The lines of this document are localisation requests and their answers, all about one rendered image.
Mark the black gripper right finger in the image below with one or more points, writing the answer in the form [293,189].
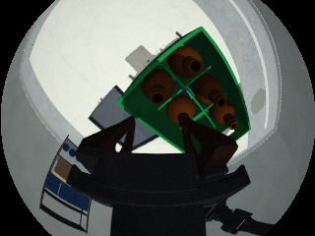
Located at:
[217,148]

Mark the green crate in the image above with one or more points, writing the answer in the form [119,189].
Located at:
[155,117]

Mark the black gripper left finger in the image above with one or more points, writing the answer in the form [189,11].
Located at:
[107,139]

